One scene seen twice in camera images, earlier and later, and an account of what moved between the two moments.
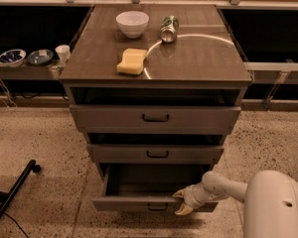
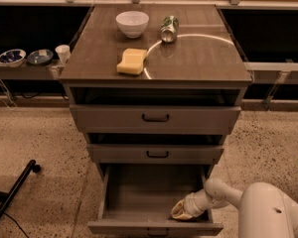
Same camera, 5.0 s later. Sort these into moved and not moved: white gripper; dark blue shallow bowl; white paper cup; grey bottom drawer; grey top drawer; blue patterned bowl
Moved: grey bottom drawer; white gripper
Not moved: white paper cup; blue patterned bowl; dark blue shallow bowl; grey top drawer
